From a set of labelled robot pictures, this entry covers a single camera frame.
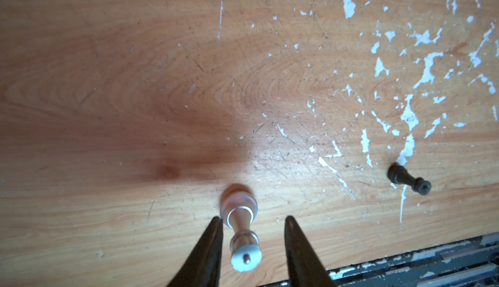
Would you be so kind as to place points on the silver chess piece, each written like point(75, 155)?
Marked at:
point(238, 210)

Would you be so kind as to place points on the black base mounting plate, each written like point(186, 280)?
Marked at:
point(470, 262)

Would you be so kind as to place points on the black pawn front centre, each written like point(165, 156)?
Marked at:
point(398, 174)

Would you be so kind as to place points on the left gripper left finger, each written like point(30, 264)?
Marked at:
point(203, 265)

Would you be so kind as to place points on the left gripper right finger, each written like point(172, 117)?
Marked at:
point(304, 266)

